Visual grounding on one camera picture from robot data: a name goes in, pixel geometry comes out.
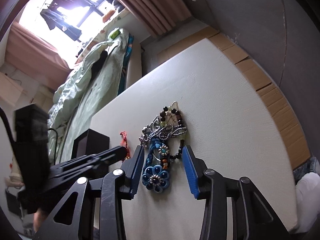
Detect flattened cardboard on floor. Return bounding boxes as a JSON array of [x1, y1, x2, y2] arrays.
[[157, 27, 311, 169]]

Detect right pink curtain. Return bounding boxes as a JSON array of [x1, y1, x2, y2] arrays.
[[118, 0, 191, 37]]

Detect light green duvet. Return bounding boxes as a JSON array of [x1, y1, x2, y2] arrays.
[[48, 41, 113, 136]]

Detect pink curtain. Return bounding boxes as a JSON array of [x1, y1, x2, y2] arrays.
[[5, 22, 71, 90], [118, 0, 191, 37]]

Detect bed with green sheet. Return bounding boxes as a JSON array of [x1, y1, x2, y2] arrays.
[[48, 28, 135, 164]]

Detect left pink curtain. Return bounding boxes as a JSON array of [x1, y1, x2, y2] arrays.
[[5, 22, 71, 90]]

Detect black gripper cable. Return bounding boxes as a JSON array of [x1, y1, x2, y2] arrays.
[[0, 106, 18, 143]]

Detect black jewelry box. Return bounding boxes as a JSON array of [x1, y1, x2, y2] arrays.
[[71, 128, 110, 159]]

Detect hanging dark clothes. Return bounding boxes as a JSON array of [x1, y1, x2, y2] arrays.
[[40, 0, 101, 42]]

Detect pile of mixed jewelry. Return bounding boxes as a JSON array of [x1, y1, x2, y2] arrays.
[[139, 101, 188, 169]]

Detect person's left hand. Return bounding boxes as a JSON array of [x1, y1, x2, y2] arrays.
[[33, 209, 47, 232]]

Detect white low table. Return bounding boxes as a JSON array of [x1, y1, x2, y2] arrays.
[[91, 39, 297, 239]]

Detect blue flower knot ornament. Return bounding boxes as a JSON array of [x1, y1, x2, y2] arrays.
[[142, 138, 171, 193]]

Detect red string bracelet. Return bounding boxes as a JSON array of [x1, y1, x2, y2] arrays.
[[119, 130, 132, 162]]

